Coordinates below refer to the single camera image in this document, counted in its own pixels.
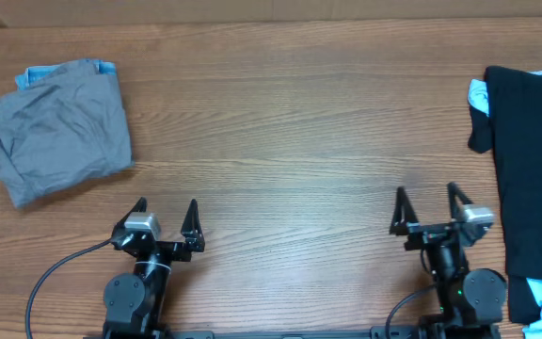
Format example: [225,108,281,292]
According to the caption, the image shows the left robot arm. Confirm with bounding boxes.
[103,197,205,338]

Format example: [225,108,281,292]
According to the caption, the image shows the black garment under pile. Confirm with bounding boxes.
[508,276,541,325]

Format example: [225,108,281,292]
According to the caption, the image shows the blue denim folded garment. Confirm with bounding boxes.
[15,58,117,90]

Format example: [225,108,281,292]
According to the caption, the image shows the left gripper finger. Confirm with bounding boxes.
[115,197,148,230]
[181,199,204,245]

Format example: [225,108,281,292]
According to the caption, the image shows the grey folded shorts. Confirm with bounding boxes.
[0,59,134,208]

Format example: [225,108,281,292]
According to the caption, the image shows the black shorts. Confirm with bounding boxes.
[469,66,542,280]

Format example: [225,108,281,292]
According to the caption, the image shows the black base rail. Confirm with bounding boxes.
[85,326,502,339]

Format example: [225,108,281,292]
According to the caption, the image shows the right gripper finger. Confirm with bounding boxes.
[389,186,419,234]
[447,182,472,221]

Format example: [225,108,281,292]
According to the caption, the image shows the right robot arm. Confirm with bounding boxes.
[384,183,507,339]

